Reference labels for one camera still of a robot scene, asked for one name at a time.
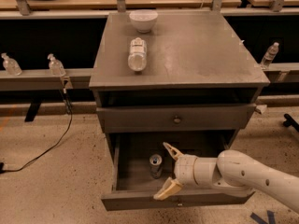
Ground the open grey lower drawer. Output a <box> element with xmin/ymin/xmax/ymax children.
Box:
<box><xmin>102</xmin><ymin>131</ymin><xmax>252</xmax><ymax>211</ymax></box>

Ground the clear pump bottle far left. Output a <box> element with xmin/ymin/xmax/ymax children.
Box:
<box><xmin>1</xmin><ymin>53</ymin><xmax>21</xmax><ymax>76</ymax></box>

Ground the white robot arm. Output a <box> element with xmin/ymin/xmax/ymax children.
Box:
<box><xmin>153</xmin><ymin>142</ymin><xmax>299</xmax><ymax>213</ymax></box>

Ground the grey wooden drawer cabinet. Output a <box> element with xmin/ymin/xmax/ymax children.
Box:
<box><xmin>88</xmin><ymin>10</ymin><xmax>271</xmax><ymax>212</ymax></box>

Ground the clear plastic bottle lying down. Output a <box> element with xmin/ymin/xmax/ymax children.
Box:
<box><xmin>128</xmin><ymin>37</ymin><xmax>147</xmax><ymax>72</ymax></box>

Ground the clear water bottle right ledge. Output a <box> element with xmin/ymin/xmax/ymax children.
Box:
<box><xmin>261</xmin><ymin>42</ymin><xmax>279</xmax><ymax>69</ymax></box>

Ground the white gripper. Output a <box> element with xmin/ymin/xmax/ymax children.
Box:
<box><xmin>153</xmin><ymin>142</ymin><xmax>197</xmax><ymax>201</ymax></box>

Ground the redbull can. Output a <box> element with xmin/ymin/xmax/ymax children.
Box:
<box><xmin>149</xmin><ymin>154</ymin><xmax>163</xmax><ymax>179</ymax></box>

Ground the closed grey upper drawer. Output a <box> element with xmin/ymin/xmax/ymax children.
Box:
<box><xmin>97</xmin><ymin>104</ymin><xmax>255</xmax><ymax>133</ymax></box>

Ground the white ceramic bowl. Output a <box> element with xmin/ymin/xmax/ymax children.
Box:
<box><xmin>129</xmin><ymin>9</ymin><xmax>158</xmax><ymax>33</ymax></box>

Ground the grey metal ledge rail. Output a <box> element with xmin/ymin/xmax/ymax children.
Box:
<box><xmin>0</xmin><ymin>68</ymin><xmax>92</xmax><ymax>91</ymax></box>

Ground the clear pump bottle near cabinet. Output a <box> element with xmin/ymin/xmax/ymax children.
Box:
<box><xmin>48</xmin><ymin>53</ymin><xmax>65</xmax><ymax>77</ymax></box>

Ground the black floor cable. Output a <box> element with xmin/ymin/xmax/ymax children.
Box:
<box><xmin>0</xmin><ymin>77</ymin><xmax>74</xmax><ymax>175</ymax></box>

